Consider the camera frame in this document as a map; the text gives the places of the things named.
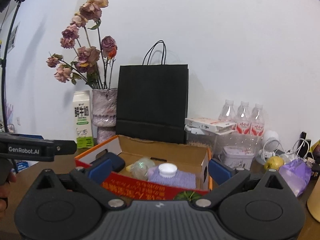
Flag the navy blue fabric case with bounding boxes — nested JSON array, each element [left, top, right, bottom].
[[90, 151, 126, 173]]

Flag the purple fluffy pouch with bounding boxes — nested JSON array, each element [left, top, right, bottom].
[[148, 166, 196, 189]]

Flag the iridescent clear plastic bag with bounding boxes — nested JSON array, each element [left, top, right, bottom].
[[126, 157, 156, 181]]

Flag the person's left hand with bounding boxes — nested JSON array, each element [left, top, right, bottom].
[[1, 158, 16, 219]]

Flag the white tin container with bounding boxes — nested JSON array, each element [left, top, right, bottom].
[[219, 146, 254, 170]]

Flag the flat white red box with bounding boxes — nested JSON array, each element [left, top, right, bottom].
[[184, 118, 236, 134]]

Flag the white green milk carton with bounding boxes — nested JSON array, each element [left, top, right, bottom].
[[73, 90, 94, 149]]

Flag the red cardboard box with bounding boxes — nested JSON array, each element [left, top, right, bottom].
[[75, 135, 213, 201]]

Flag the yellow green pear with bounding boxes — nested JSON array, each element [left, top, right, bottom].
[[264, 156, 285, 171]]

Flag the water bottle right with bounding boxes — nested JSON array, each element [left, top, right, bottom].
[[250, 103, 265, 137]]

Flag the water bottle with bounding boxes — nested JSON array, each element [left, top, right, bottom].
[[250, 103, 265, 137], [219, 100, 236, 122], [235, 101, 251, 134]]

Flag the water bottle middle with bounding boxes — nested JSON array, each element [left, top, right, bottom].
[[235, 101, 251, 134]]

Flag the white round device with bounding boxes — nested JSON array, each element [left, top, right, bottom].
[[256, 130, 280, 165]]

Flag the water bottle left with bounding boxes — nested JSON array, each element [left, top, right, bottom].
[[219, 100, 236, 122]]

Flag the pink textured vase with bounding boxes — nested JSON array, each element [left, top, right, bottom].
[[92, 88, 118, 144]]

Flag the purple gift bag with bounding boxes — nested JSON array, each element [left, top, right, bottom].
[[279, 159, 311, 197]]

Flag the black paper shopping bag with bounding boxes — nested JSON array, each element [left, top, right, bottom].
[[116, 46, 189, 144]]

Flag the colourful snack packet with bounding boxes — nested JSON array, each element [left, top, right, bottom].
[[310, 140, 320, 164]]

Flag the dried pink roses bouquet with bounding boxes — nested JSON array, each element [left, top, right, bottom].
[[46, 0, 118, 89]]

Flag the black light stand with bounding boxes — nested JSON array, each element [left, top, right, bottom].
[[0, 0, 41, 133]]

